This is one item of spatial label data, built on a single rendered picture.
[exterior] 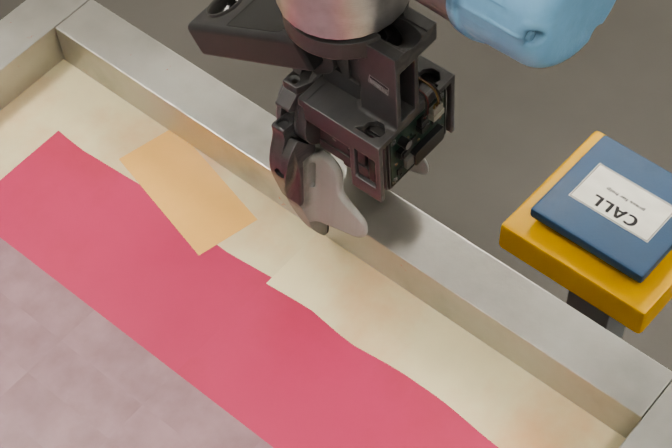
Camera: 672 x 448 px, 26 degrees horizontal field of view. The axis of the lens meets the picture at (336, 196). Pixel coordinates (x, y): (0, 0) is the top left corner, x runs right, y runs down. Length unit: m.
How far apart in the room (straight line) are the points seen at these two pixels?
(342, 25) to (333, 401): 0.26
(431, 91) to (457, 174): 1.56
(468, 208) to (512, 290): 1.43
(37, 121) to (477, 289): 0.36
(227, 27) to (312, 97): 0.07
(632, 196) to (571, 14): 0.46
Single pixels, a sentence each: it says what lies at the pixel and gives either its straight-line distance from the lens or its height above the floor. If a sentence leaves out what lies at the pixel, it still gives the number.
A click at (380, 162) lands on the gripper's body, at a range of 0.83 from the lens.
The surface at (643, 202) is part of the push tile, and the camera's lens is 1.11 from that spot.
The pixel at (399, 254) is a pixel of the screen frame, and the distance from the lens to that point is 0.93.
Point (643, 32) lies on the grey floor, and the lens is 2.67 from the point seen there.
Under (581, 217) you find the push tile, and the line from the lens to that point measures 1.10.
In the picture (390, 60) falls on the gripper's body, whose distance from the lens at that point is 0.79.
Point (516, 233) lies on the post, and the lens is 1.10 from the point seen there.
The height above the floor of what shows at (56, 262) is 1.03.
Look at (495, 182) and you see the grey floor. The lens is 2.39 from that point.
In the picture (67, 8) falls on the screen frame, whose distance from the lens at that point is 1.10.
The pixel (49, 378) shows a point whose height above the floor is 1.02.
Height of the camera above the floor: 1.81
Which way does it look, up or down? 50 degrees down
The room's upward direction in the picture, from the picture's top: straight up
